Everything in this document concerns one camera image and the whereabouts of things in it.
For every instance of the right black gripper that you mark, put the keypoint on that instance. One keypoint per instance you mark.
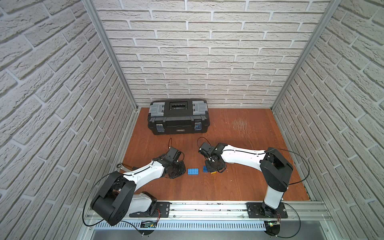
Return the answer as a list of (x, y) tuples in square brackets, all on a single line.
[(209, 169)]

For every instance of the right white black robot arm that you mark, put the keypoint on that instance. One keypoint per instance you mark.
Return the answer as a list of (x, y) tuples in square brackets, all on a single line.
[(276, 169)]

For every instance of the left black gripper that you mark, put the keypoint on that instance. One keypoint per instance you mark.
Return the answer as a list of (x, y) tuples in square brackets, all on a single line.
[(177, 168)]

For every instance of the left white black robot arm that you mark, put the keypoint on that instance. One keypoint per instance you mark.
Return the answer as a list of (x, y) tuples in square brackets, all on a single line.
[(116, 198)]

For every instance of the black plastic toolbox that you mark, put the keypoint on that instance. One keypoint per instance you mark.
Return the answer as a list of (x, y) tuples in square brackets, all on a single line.
[(178, 116)]

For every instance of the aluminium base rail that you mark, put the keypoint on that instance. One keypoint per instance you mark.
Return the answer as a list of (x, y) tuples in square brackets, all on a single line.
[(237, 211)]

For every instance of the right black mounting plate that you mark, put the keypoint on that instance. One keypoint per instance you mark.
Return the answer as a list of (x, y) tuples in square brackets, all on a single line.
[(261, 210)]

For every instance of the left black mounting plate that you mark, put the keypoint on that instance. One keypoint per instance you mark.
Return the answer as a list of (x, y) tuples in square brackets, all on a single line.
[(161, 209)]

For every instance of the white slotted cable duct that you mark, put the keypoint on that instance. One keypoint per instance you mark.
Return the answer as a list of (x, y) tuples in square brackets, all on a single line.
[(184, 225)]

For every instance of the black mounting plate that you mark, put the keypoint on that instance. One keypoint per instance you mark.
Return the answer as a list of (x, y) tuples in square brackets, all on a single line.
[(161, 209), (261, 210)]

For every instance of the long blue lego brick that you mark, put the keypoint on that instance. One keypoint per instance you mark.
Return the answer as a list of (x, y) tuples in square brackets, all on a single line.
[(193, 171)]

